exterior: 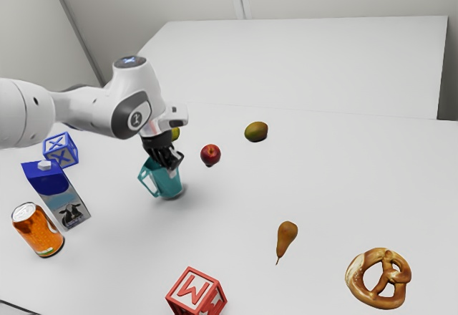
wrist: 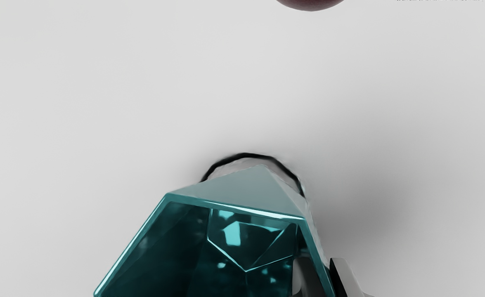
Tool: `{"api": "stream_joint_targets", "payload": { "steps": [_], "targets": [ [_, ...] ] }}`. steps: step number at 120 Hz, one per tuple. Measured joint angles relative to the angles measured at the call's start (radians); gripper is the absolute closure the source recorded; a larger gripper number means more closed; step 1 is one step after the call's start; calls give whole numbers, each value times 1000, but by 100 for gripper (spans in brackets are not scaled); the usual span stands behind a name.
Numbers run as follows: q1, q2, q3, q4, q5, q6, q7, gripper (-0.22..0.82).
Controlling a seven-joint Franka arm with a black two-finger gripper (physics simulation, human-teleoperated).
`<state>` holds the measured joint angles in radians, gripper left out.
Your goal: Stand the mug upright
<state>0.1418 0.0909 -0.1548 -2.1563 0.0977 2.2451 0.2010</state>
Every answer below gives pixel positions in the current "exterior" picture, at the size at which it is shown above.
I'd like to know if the brown pretzel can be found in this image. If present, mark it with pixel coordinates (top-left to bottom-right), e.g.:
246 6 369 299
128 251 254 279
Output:
344 246 413 311

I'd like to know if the green red mango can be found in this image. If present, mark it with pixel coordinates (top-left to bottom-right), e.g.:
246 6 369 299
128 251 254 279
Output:
244 121 269 143

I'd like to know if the brown pear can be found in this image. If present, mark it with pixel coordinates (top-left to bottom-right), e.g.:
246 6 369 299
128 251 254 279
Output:
275 220 299 266

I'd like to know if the orange drink can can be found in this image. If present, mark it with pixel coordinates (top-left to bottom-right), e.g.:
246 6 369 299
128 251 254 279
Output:
11 201 66 259

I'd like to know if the teal faceted mug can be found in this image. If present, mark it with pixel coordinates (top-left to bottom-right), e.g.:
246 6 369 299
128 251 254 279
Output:
137 156 185 199

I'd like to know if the red apple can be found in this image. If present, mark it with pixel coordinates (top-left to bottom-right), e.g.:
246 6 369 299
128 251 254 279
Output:
200 143 222 168

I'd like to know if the red letter block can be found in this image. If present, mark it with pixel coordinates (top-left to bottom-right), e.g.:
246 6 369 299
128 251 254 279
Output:
165 266 228 315

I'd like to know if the blue letter block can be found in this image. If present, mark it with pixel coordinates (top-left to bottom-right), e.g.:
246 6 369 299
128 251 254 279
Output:
42 131 79 170

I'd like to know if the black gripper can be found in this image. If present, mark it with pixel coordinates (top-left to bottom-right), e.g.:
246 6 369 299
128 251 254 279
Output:
139 130 185 180

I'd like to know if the blue white milk carton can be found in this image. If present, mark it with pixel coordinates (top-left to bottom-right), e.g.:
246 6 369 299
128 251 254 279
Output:
20 159 92 232

